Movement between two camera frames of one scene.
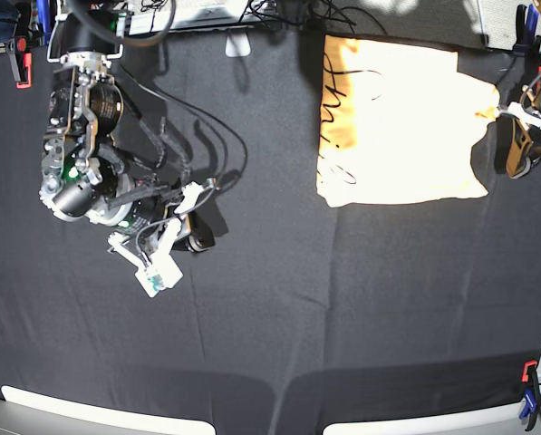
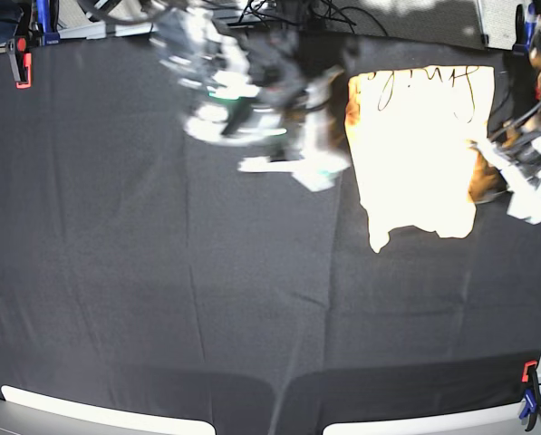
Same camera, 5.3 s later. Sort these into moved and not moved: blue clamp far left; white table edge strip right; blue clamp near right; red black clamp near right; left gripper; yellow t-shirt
Moved: yellow t-shirt; left gripper
Not moved: white table edge strip right; red black clamp near right; blue clamp far left; blue clamp near right
